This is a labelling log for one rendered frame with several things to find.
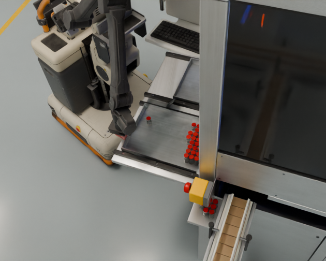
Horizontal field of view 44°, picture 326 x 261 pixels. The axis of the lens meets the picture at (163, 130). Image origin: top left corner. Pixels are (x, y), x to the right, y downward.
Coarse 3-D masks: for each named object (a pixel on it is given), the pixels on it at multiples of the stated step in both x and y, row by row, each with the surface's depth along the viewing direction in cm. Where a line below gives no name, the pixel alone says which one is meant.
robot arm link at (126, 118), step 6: (132, 96) 157; (114, 102) 153; (114, 108) 155; (120, 108) 157; (126, 108) 158; (120, 114) 154; (126, 114) 155; (120, 120) 156; (126, 120) 153; (132, 120) 154; (120, 126) 156; (126, 126) 153; (132, 126) 155; (126, 132) 156; (132, 132) 158
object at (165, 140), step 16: (144, 112) 185; (160, 112) 185; (176, 112) 180; (144, 128) 180; (160, 128) 180; (176, 128) 179; (128, 144) 176; (144, 144) 175; (160, 144) 175; (176, 144) 174; (160, 160) 166; (176, 160) 169
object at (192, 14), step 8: (168, 0) 226; (176, 0) 223; (184, 0) 220; (192, 0) 216; (168, 8) 231; (176, 8) 228; (184, 8) 224; (192, 8) 221; (176, 16) 232; (184, 16) 229; (192, 16) 225
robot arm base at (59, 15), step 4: (72, 4) 182; (64, 8) 180; (68, 8) 175; (72, 8) 176; (60, 12) 178; (52, 16) 178; (56, 16) 179; (60, 16) 178; (56, 20) 180; (60, 20) 179; (56, 24) 179; (60, 24) 180; (60, 28) 180; (64, 28) 181
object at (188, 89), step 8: (192, 64) 201; (184, 72) 194; (192, 72) 198; (184, 80) 195; (192, 80) 195; (176, 88) 188; (184, 88) 192; (192, 88) 192; (176, 96) 185; (184, 96) 189; (192, 96) 189
